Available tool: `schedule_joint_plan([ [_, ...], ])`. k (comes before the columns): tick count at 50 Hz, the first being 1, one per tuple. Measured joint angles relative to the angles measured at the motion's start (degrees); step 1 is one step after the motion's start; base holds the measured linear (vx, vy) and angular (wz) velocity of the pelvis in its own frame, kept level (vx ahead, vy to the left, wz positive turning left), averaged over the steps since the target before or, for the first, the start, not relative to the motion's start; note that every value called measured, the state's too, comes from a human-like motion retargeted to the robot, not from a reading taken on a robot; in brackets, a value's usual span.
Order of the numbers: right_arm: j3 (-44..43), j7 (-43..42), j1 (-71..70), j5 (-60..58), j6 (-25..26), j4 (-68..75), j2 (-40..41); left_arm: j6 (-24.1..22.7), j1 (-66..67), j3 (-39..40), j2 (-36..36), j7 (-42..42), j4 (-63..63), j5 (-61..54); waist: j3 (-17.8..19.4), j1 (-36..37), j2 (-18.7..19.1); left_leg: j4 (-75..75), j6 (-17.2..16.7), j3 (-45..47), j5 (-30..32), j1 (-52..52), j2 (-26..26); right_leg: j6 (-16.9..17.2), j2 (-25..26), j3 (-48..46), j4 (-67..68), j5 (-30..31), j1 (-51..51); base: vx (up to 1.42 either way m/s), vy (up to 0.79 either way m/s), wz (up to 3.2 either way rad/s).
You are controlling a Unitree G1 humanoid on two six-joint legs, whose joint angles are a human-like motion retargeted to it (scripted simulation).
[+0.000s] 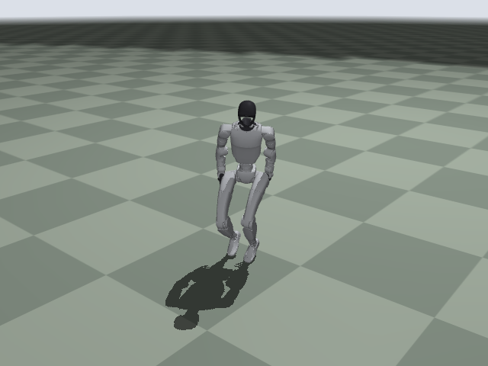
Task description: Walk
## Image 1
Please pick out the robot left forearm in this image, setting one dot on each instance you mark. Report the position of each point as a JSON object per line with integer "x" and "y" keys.
{"x": 270, "y": 163}

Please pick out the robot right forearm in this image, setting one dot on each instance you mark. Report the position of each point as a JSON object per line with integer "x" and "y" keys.
{"x": 221, "y": 165}

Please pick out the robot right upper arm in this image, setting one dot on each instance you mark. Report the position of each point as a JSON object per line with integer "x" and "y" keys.
{"x": 223, "y": 135}

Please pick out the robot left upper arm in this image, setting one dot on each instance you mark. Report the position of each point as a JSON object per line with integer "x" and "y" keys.
{"x": 268, "y": 134}

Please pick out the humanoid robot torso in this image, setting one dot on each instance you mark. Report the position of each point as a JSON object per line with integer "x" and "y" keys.
{"x": 246, "y": 148}

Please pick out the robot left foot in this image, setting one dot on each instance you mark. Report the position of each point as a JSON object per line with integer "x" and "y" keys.
{"x": 251, "y": 252}

